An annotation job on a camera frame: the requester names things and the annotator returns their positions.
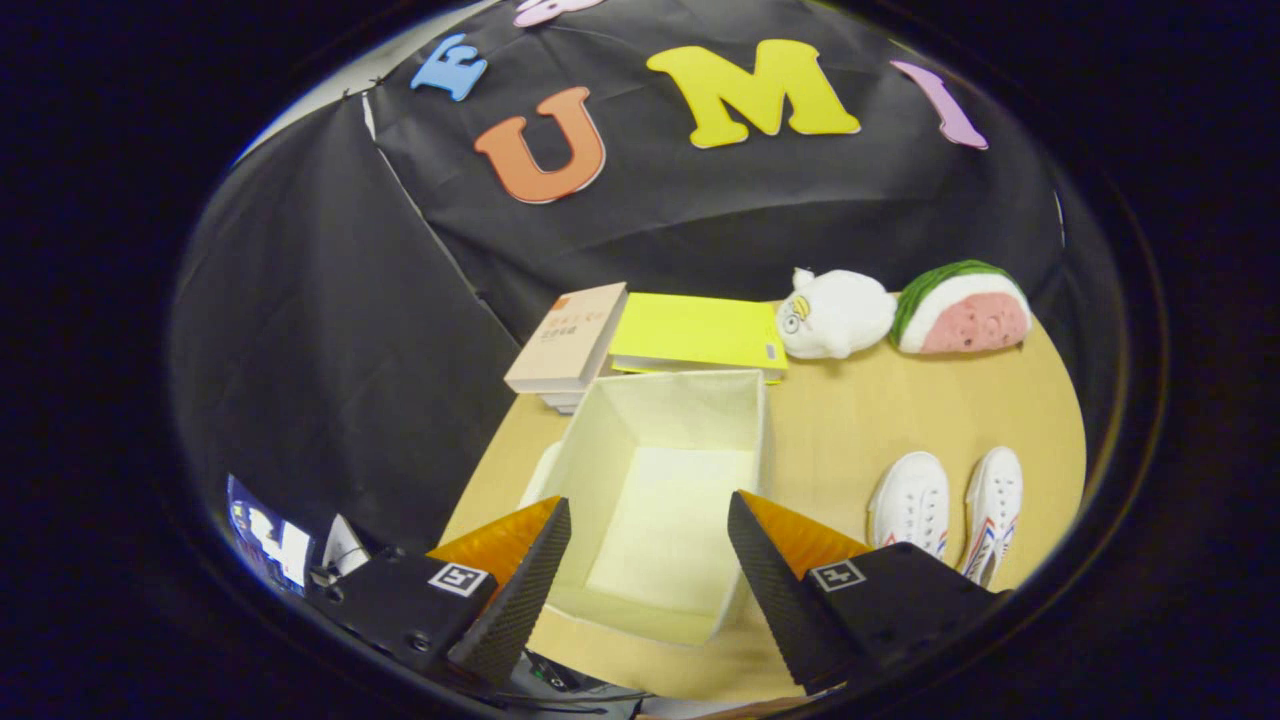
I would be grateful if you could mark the cream fabric storage box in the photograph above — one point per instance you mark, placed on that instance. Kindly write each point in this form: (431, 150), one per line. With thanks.
(660, 500)

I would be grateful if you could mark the lit computer screen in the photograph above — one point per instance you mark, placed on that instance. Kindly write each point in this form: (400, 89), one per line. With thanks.
(268, 535)

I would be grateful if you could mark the white paper sheet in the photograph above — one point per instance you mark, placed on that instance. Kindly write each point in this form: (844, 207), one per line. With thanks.
(345, 548)

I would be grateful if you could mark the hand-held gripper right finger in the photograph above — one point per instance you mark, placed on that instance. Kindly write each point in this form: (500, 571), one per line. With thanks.
(780, 600)

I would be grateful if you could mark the yellow book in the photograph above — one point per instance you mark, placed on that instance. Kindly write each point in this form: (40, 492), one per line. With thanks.
(695, 330)

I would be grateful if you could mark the beige book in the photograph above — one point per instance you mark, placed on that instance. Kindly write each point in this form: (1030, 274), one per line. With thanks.
(570, 340)

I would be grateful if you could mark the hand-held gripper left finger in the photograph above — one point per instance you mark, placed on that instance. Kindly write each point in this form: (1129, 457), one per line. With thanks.
(520, 600)

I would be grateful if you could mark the white shoe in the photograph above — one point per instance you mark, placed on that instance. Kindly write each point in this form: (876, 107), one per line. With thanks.
(995, 500)
(910, 500)

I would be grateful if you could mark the white plush toy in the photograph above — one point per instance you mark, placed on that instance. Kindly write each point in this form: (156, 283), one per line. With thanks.
(840, 315)

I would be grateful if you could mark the pale grey book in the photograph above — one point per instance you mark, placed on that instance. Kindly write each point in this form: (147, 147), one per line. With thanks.
(562, 402)

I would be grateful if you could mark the watermelon plush toy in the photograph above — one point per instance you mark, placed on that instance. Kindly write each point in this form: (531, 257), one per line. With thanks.
(970, 315)

